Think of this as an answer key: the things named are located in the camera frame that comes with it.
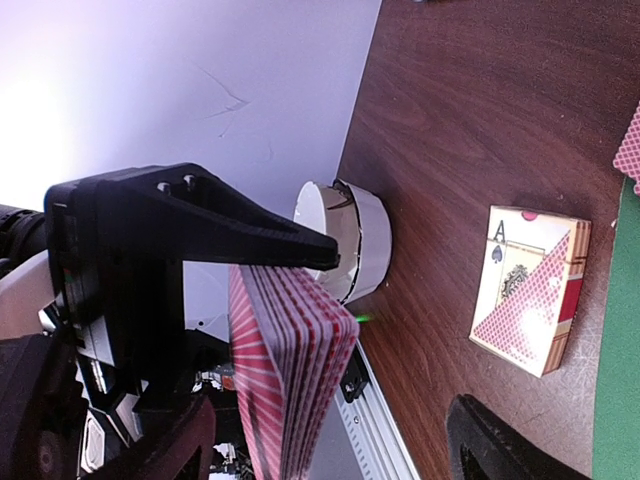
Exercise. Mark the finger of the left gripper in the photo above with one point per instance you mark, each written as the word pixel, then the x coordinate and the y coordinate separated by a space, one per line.
pixel 181 447

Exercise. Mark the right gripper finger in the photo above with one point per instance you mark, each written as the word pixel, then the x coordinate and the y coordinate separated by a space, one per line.
pixel 483 446

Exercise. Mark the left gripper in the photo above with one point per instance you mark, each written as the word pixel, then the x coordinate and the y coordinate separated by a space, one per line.
pixel 116 244

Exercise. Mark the red-backed playing card deck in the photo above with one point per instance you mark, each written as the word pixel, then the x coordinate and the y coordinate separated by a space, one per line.
pixel 291 342

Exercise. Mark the dealt red-backed card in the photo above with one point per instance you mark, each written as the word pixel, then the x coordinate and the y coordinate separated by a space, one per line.
pixel 627 157

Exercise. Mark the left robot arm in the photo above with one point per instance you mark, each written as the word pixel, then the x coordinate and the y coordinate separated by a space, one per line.
pixel 44 398

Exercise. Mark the round green poker mat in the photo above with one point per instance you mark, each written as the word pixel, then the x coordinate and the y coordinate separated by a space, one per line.
pixel 616 424

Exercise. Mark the white ceramic bowl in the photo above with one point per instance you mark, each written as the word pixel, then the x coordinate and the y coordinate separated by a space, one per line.
pixel 332 212

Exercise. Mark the card deck box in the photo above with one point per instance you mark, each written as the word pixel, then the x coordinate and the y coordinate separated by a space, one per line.
pixel 530 285

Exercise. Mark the stacked white bowls below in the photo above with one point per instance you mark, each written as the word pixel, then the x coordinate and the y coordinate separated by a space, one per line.
pixel 374 252

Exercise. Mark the front aluminium rail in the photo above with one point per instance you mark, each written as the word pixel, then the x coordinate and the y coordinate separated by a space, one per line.
pixel 360 438

